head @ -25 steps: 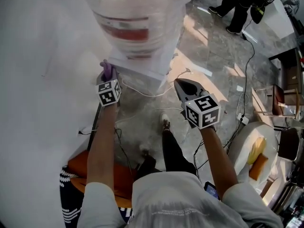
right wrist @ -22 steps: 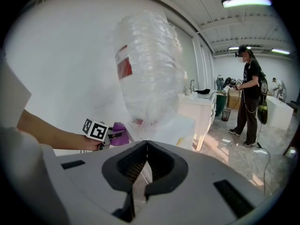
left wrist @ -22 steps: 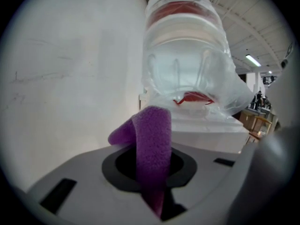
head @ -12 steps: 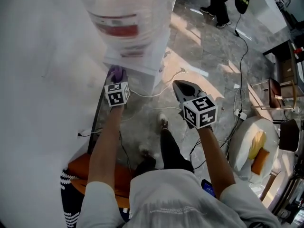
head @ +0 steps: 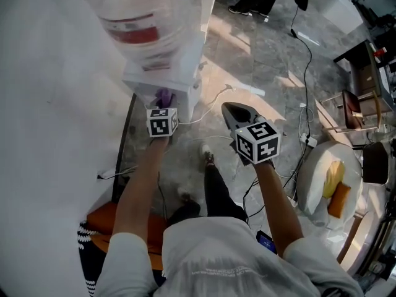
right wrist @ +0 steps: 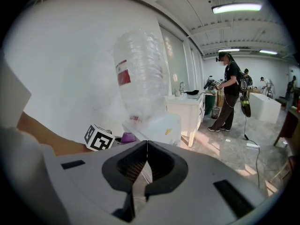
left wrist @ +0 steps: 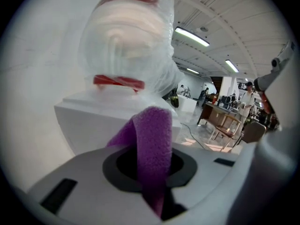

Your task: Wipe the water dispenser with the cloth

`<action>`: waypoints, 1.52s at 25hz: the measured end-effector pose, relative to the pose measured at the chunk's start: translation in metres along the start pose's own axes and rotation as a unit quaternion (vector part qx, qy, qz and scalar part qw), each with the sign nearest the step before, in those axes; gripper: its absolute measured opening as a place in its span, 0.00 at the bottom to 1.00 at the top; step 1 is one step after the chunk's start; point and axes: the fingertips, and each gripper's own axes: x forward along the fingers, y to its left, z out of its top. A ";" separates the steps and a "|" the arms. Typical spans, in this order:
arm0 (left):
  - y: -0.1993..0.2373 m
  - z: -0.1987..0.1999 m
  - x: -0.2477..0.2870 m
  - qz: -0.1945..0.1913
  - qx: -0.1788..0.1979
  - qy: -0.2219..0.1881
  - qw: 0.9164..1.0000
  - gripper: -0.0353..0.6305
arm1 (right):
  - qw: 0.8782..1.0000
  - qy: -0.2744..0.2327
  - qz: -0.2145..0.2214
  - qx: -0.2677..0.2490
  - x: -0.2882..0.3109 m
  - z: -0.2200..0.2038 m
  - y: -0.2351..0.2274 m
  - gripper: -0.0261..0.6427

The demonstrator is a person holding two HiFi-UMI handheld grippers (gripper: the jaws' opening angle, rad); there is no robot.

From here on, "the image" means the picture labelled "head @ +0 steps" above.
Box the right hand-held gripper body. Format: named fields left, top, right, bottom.
left=221, top=101, right=282, bottom=166

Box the person's right shoe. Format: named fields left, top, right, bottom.
left=199, top=143, right=215, bottom=167

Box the round white table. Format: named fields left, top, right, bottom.
left=296, top=140, right=363, bottom=230

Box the brown wooden chair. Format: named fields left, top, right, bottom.
left=320, top=88, right=383, bottom=133

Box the white water dispenser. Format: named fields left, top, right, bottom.
left=121, top=0, right=223, bottom=124

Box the person's shoe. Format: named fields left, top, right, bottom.
left=176, top=186, right=196, bottom=204
left=199, top=143, right=215, bottom=167

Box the person's leg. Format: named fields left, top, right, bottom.
left=166, top=199, right=202, bottom=228
left=204, top=162, right=249, bottom=225

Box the person's right leg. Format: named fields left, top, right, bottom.
left=204, top=162, right=249, bottom=225

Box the phone with blue screen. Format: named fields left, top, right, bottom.
left=256, top=230, right=278, bottom=256

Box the white cable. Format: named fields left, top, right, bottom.
left=178, top=84, right=238, bottom=125

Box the clear water bottle red label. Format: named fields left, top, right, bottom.
left=77, top=0, right=205, bottom=71

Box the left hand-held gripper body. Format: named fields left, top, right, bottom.
left=145, top=105, right=179, bottom=139

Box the person's left shoe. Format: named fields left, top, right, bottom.
left=176, top=186, right=196, bottom=204

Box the person's left forearm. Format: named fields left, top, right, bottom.
left=111, top=134, right=173, bottom=244

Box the black chair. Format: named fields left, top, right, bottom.
left=351, top=140, right=390, bottom=186

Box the long black cable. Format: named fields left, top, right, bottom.
left=243, top=6, right=313, bottom=219

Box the white power strip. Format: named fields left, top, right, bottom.
left=299, top=132, right=319, bottom=147

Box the person's right forearm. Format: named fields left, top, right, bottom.
left=254, top=159, right=304, bottom=258

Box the person's white shirt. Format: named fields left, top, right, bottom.
left=94, top=217, right=364, bottom=297

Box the person's left leg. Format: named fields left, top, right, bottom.
left=166, top=199, right=202, bottom=228

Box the dark desk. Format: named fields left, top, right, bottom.
left=333, top=39, right=396, bottom=113

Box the orange sponge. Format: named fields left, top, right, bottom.
left=327, top=181, right=352, bottom=219

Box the black white striped fabric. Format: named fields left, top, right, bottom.
left=76, top=220, right=108, bottom=297

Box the yellow cloth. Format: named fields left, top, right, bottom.
left=321, top=160, right=346, bottom=200

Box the white box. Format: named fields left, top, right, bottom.
left=308, top=0, right=364, bottom=35

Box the purple cloth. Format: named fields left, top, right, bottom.
left=153, top=87, right=178, bottom=110

